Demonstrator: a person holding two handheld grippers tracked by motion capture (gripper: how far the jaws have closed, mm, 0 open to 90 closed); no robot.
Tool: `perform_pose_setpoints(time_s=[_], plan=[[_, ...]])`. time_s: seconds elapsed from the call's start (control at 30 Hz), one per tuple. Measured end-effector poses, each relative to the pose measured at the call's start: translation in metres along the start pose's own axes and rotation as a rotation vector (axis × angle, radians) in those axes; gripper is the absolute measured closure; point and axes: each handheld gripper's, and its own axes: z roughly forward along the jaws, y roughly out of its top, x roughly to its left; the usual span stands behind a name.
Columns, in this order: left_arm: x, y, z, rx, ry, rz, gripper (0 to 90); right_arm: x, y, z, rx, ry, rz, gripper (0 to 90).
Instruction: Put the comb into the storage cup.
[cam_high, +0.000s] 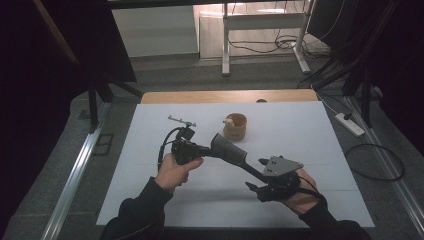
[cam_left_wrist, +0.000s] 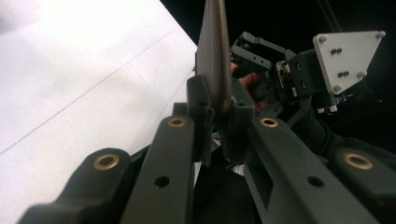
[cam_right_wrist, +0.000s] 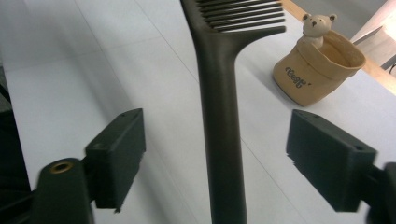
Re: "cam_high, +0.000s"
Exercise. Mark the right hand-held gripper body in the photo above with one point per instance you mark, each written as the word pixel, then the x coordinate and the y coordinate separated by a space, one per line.
pixel 281 166

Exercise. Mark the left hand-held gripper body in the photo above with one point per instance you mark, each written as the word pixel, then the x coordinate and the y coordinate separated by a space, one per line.
pixel 183 150

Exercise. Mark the black kitchen cleaver knife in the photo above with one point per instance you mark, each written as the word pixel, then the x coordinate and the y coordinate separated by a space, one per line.
pixel 228 150

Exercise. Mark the person's left hand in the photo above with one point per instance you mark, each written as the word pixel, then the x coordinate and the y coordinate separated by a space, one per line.
pixel 173 175

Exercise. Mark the person's right hand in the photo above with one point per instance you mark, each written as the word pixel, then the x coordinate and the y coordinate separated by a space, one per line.
pixel 305 200

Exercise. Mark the round wooden cup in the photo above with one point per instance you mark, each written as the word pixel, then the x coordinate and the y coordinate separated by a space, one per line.
pixel 235 131

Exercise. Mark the white table mat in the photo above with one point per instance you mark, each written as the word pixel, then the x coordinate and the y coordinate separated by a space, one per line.
pixel 300 133

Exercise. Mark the wooden table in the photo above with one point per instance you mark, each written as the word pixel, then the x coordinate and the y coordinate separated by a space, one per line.
pixel 200 96

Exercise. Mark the white power strip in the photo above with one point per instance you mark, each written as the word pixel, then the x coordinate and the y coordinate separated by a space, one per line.
pixel 350 125

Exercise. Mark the dark floor outlet cover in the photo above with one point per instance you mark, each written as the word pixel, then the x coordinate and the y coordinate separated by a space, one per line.
pixel 103 145

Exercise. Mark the black plug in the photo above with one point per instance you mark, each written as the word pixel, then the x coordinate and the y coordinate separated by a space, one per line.
pixel 347 116

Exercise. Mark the black tripod stand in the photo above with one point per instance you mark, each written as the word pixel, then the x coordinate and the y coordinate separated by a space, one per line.
pixel 93 106

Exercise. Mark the black metal stand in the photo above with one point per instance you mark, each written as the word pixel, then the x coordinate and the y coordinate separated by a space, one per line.
pixel 366 96

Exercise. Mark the dark curtain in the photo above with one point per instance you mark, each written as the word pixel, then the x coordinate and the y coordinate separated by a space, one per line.
pixel 40 100
pixel 406 66

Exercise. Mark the long aluminium floor rail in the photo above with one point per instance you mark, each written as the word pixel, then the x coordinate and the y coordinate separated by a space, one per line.
pixel 386 160
pixel 75 176

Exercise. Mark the white metal desk frame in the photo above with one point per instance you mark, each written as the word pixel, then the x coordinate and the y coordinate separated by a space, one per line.
pixel 263 21

